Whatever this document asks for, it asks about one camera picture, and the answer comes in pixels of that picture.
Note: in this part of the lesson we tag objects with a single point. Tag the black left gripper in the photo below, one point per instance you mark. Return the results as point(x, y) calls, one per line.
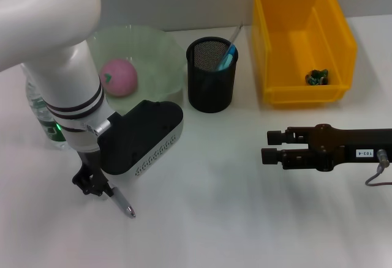
point(90, 164)

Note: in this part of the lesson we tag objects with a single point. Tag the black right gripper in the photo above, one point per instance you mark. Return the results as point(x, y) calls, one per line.
point(355, 148)

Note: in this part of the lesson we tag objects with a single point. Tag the white grey ballpoint pen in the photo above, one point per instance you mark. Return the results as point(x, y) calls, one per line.
point(124, 203)

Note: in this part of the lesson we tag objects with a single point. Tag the green plastic wrapper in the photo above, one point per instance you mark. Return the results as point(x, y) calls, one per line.
point(317, 77)

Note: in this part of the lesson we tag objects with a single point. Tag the clear green-label water bottle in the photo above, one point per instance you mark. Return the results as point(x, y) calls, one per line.
point(39, 112)

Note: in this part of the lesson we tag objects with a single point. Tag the blue scissors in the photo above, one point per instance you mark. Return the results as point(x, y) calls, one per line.
point(228, 60)

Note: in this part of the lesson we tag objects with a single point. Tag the pink peach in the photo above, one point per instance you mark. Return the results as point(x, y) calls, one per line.
point(121, 78)

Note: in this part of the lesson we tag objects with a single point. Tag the clear plastic ruler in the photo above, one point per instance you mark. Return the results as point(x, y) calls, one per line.
point(235, 35)

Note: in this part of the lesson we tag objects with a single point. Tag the black mesh pen cup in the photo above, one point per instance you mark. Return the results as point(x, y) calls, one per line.
point(211, 96)

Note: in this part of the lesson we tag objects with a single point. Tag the green glass fruit plate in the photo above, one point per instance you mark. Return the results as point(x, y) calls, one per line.
point(153, 60)

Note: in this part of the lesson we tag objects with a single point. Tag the yellow plastic bin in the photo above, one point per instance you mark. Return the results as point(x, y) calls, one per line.
point(303, 41)

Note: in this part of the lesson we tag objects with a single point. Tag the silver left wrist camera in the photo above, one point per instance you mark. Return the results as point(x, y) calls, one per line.
point(141, 136)

